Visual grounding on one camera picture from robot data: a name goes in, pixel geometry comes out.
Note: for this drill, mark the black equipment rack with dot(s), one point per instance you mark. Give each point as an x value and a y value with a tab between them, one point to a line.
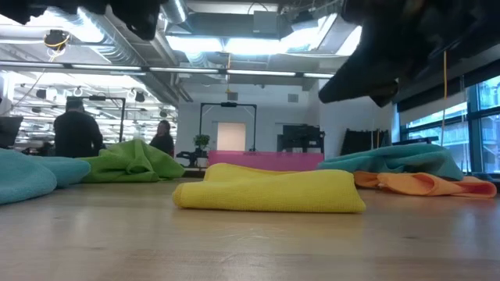
301	136

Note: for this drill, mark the red plastic basket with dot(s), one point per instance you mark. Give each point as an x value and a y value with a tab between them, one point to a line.
265	161

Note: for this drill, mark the green microfiber towel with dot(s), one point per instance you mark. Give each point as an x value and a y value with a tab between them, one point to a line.
133	164

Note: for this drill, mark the person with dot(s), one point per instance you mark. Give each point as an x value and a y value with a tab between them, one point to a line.
163	140
76	132

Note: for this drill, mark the black boards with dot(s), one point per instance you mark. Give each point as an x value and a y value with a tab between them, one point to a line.
361	142

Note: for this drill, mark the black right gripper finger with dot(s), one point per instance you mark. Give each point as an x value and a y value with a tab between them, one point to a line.
384	97
351	84

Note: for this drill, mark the orange microfiber towel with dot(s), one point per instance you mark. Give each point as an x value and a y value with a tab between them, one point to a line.
422	183

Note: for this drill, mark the teal microfiber towel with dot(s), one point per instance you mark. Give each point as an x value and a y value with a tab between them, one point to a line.
390	160

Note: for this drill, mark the dark monitor screen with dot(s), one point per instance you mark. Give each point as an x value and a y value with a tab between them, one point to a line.
9	130

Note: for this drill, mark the light blue tagged towel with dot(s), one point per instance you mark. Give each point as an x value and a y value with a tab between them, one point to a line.
27	175

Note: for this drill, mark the silver ventilation duct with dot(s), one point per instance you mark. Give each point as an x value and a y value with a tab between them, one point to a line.
129	50

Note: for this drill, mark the black gantry frame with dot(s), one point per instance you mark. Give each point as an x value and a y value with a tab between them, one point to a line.
228	104
95	98

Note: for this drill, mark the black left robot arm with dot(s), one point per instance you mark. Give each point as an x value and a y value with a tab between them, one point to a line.
23	8

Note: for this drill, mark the potted green plant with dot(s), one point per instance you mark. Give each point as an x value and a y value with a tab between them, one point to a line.
201	142

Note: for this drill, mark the grey ceiling box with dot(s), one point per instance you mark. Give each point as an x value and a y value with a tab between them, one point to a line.
265	22

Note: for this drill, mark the long light strip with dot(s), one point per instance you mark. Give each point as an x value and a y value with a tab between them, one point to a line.
183	70

